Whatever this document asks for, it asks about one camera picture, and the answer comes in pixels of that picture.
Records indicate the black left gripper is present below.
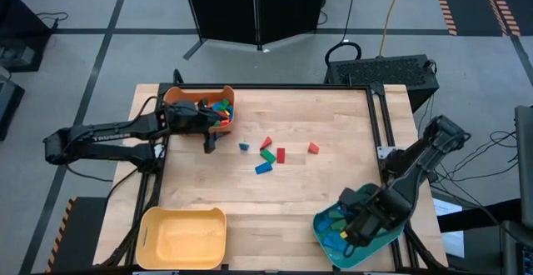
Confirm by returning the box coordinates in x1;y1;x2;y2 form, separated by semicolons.
160;97;226;155

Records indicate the teal plastic bin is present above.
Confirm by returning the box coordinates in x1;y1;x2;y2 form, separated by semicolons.
311;182;406;270

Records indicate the yellow plastic bin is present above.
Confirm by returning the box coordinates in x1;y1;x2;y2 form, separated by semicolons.
135;207;228;271

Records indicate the black looped cable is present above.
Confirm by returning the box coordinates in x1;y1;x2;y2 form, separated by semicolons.
324;0;362;66

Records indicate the white paper sheet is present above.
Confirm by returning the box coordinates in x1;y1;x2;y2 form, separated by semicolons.
431;197;466;259

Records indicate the black perforated computer case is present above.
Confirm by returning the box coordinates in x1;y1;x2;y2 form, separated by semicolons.
323;53;441;113

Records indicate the dark monitor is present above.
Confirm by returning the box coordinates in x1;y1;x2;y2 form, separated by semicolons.
514;104;533;229

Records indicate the orange plastic bin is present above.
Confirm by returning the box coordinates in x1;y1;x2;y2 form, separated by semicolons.
162;85;237;134

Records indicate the black metal beam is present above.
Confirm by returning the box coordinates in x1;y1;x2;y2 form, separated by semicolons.
436;198;524;233

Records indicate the thin black floor cable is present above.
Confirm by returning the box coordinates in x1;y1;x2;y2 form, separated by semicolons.
36;11;70;30

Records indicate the black equipment table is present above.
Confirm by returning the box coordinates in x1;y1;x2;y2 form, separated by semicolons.
0;0;54;74

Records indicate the black equipment box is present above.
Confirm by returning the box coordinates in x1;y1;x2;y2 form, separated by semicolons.
0;78;26;142

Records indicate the black equipment case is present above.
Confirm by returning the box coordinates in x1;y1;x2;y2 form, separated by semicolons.
499;219;533;275

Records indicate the black hazard-striped floor mat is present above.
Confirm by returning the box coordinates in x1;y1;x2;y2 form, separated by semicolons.
430;0;533;38
44;195;110;274

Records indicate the black cable bundle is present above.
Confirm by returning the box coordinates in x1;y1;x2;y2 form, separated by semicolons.
416;128;521;193

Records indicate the yellow cable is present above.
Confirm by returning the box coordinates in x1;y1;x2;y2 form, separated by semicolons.
376;0;407;58

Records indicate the black aluminium table frame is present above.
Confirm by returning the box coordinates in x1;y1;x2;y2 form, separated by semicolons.
106;69;449;274

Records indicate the black folding partition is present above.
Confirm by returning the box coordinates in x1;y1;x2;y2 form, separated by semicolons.
180;0;330;62

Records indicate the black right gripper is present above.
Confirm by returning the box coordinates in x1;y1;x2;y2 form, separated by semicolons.
339;185;412;247

